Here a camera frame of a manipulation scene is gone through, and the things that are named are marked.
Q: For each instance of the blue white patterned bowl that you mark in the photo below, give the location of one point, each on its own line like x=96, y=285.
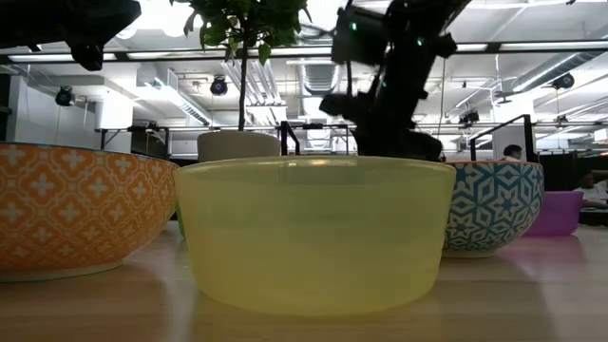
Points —
x=499, y=209

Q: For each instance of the yellow translucent plastic bowl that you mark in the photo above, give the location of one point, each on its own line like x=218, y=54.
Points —
x=313, y=247

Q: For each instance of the purple plastic bowl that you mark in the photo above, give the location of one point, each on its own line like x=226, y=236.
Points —
x=560, y=214

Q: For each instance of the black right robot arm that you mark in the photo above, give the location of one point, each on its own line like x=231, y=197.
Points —
x=404, y=28

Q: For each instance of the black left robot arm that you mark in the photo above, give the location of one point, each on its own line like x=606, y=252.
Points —
x=33, y=19

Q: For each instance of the black ceiling spotlight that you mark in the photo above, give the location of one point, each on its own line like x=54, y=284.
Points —
x=469, y=116
x=64, y=96
x=563, y=81
x=218, y=86

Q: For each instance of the person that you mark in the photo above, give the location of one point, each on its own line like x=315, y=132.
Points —
x=512, y=152
x=591, y=190

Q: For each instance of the green leafy plant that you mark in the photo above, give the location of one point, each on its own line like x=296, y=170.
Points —
x=247, y=24

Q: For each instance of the white plant pot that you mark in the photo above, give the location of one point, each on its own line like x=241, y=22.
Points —
x=237, y=145

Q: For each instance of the orange patterned bowl, blue inside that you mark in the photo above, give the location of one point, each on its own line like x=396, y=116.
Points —
x=71, y=214

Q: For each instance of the silver ribbed air duct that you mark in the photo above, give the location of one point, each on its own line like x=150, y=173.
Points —
x=316, y=78

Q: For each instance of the black background table frame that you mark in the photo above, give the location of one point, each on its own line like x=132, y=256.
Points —
x=157, y=140

